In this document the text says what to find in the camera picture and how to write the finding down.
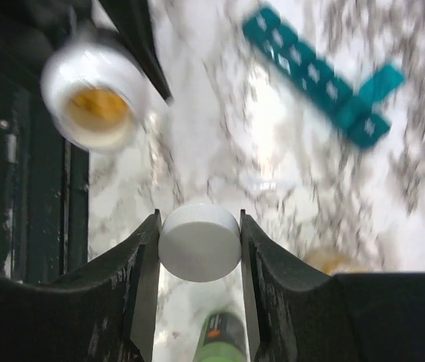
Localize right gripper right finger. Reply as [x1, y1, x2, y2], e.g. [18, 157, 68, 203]
[240, 213, 425, 361]

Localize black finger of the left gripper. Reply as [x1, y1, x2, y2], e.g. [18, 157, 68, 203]
[99, 0, 173, 103]

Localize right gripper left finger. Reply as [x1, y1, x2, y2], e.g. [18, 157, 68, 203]
[0, 213, 162, 361]

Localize white pill bottle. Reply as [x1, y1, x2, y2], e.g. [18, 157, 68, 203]
[40, 27, 147, 152]

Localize white bottle cap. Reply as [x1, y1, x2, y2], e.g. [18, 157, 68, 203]
[158, 204, 241, 283]

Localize teal weekly pill organizer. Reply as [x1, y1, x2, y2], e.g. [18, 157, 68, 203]
[242, 5, 404, 149]

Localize amber pill bottle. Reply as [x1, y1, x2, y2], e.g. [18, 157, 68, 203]
[303, 247, 371, 275]

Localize green pill bottle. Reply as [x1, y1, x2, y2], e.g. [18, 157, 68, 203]
[193, 311, 247, 362]

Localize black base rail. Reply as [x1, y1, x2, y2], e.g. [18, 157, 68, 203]
[0, 76, 89, 284]

